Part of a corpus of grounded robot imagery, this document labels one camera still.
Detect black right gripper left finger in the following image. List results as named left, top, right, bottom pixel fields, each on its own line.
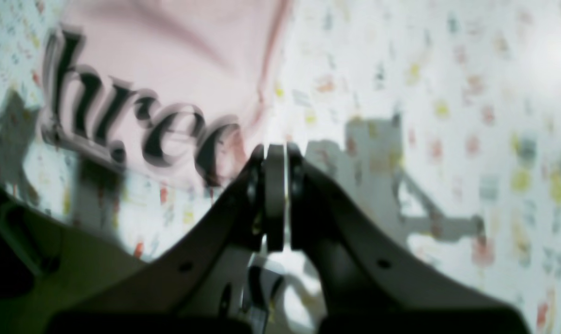
left=49, top=145, right=285, bottom=334

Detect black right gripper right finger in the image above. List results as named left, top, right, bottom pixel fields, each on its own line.
left=287, top=142, right=529, bottom=334

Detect pink T-shirt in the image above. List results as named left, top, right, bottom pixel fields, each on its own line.
left=37, top=0, right=293, bottom=187

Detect terrazzo pattern table cover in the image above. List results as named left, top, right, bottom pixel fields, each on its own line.
left=0, top=0, right=561, bottom=334

